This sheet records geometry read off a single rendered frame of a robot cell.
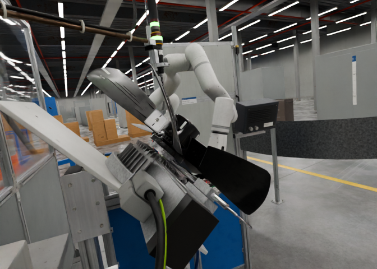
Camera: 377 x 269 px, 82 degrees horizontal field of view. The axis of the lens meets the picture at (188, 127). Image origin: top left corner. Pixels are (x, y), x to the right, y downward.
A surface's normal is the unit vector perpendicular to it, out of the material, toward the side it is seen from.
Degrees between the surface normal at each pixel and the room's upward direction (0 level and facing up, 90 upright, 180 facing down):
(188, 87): 89
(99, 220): 90
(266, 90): 90
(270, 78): 90
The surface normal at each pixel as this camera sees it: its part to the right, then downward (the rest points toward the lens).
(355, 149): -0.30, 0.17
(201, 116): 0.35, 0.10
